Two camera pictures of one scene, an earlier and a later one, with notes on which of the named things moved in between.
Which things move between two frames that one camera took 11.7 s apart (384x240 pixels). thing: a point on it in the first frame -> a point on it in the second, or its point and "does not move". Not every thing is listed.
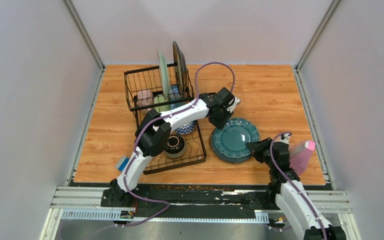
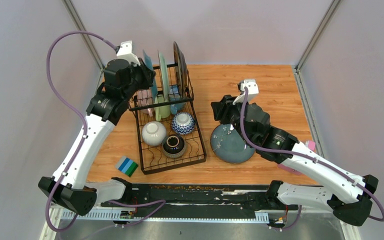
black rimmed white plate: [181, 66] does not move
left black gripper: [221, 125] -> [146, 72]
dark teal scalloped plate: [228, 145] -> [148, 62]
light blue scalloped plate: [165, 76] does not move
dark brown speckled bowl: [175, 146] does not move
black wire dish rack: [166, 88] does not move
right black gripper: [255, 147] -> [221, 109]
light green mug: [160, 98] does not move
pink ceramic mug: [145, 97] does not move
